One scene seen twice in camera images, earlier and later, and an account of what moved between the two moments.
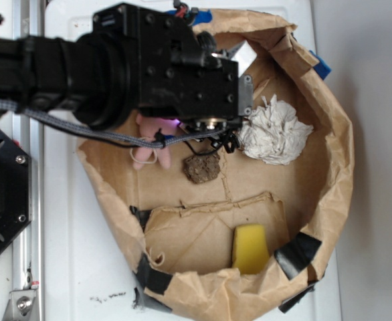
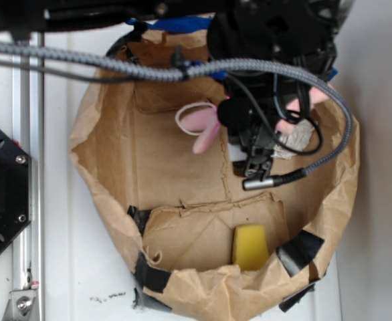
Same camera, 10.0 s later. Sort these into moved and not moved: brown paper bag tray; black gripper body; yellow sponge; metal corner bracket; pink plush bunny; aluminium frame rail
Moved: black gripper body; pink plush bunny
Not moved: metal corner bracket; yellow sponge; brown paper bag tray; aluminium frame rail
